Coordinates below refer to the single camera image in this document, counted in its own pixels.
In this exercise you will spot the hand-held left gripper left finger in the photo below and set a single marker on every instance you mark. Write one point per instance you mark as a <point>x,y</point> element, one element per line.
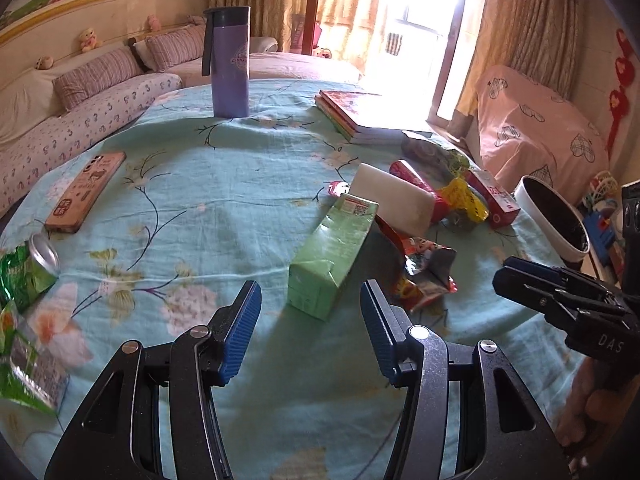
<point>245,330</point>

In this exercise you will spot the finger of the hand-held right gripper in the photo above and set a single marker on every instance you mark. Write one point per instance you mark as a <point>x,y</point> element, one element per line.
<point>522,289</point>
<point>542,271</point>

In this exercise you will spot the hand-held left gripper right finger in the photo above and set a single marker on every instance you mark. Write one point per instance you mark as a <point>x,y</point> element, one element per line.
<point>377,330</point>

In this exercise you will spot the white-rimmed trash bin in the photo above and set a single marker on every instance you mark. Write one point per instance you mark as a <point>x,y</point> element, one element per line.
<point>555,215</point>

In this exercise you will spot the red foil snack wrapper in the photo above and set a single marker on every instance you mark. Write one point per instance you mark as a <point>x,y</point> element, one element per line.
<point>425,265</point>

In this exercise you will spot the green drink carton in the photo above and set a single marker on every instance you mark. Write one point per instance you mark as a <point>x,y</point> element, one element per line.
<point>332,255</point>

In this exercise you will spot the red small box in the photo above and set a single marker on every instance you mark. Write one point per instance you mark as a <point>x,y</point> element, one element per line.
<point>492,197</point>

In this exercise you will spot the yellow wrapper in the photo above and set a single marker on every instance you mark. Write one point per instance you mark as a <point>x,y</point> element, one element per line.
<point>465,200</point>

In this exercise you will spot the white foam block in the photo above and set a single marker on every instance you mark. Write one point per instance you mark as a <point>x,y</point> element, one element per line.
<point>395,195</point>

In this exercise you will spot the small red-white wrapper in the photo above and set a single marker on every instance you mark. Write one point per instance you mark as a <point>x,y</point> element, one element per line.
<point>337,189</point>

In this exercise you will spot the red snack tube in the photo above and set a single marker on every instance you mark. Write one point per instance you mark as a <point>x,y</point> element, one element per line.
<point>412,172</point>

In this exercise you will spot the crushed green can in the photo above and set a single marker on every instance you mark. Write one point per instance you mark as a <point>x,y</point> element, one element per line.
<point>30,270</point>

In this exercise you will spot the person's right hand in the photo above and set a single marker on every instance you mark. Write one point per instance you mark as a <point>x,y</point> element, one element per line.
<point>585,415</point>

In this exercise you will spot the colourful plastic toys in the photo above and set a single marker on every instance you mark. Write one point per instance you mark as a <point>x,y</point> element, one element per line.
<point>602,215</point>

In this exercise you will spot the pink heart-print covered armchair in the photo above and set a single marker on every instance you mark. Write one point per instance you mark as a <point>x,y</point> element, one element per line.
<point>540,125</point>

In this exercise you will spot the floral blue tablecloth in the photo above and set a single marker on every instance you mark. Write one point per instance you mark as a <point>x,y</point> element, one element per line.
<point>200,185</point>

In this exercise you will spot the grey-green snack bag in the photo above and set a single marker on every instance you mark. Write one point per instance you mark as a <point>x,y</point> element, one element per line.
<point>435,155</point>

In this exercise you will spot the green foil wrapper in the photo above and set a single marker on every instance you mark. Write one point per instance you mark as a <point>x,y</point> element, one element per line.
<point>25,365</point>

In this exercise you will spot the purple water bottle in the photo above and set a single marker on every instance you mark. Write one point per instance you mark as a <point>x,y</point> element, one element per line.
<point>230,75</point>

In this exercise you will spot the floral-covered sofa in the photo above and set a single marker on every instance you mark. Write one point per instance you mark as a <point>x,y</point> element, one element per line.
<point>75,120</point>

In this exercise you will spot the striped hanging towel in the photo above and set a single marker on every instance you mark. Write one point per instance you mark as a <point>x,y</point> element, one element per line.
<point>395,42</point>

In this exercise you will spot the plush toy by window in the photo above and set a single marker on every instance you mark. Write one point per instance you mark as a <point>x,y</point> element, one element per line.
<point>324,52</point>

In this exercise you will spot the striped pink pillow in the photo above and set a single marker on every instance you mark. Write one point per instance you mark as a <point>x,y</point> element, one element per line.
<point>95,77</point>
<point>175,47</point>

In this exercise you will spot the white pillow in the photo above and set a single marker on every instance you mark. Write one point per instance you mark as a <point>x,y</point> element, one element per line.
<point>25,105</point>

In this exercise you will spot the pink plush toy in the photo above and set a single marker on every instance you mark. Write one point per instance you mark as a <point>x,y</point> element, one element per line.
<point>154,22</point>

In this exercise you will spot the sheer patterned curtain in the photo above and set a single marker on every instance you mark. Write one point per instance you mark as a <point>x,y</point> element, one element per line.
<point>355,5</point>

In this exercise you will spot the cream plush bear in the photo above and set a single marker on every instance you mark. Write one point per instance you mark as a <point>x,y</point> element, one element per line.
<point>90,39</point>

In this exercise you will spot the small white plush toy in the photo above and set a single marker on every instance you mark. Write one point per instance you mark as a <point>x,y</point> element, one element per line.
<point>44,62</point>

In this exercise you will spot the red wall decoration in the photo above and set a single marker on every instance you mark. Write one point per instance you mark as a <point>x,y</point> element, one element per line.
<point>622,70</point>

